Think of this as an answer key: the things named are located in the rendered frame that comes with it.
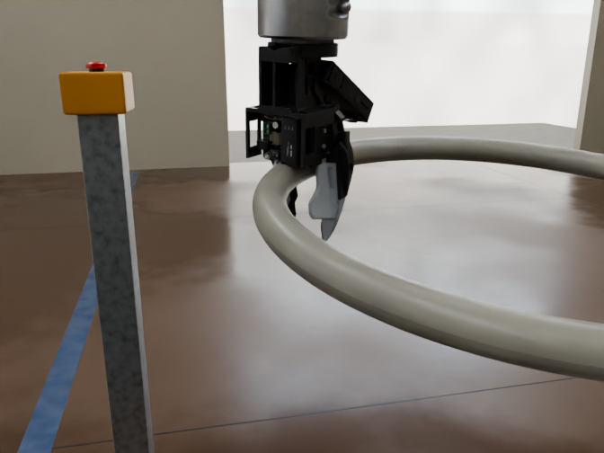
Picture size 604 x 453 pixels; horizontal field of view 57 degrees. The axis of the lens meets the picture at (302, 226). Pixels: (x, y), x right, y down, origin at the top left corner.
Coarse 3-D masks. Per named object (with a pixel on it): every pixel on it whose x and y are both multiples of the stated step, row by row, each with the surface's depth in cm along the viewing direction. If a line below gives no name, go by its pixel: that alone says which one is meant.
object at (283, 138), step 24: (264, 48) 52; (288, 48) 51; (312, 48) 53; (336, 48) 55; (264, 72) 54; (288, 72) 54; (312, 72) 56; (264, 96) 55; (288, 96) 55; (312, 96) 57; (264, 120) 57; (288, 120) 54; (312, 120) 54; (336, 120) 58; (264, 144) 56; (288, 144) 54; (312, 144) 55
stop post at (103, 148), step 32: (64, 96) 106; (96, 96) 107; (128, 96) 111; (96, 128) 111; (96, 160) 112; (128, 160) 120; (96, 192) 114; (128, 192) 119; (96, 224) 116; (128, 224) 117; (96, 256) 118; (128, 256) 119; (96, 288) 120; (128, 288) 121; (128, 320) 123; (128, 352) 125; (128, 384) 127; (128, 416) 130; (128, 448) 132
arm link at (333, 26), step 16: (272, 0) 51; (288, 0) 50; (304, 0) 50; (320, 0) 50; (336, 0) 52; (272, 16) 52; (288, 16) 51; (304, 16) 51; (320, 16) 51; (336, 16) 52; (272, 32) 52; (288, 32) 51; (304, 32) 51; (320, 32) 51; (336, 32) 52
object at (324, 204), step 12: (324, 168) 59; (324, 180) 59; (336, 180) 59; (324, 192) 59; (336, 192) 60; (312, 204) 57; (324, 204) 59; (336, 204) 60; (312, 216) 57; (324, 216) 59; (336, 216) 61; (324, 228) 62; (324, 240) 63
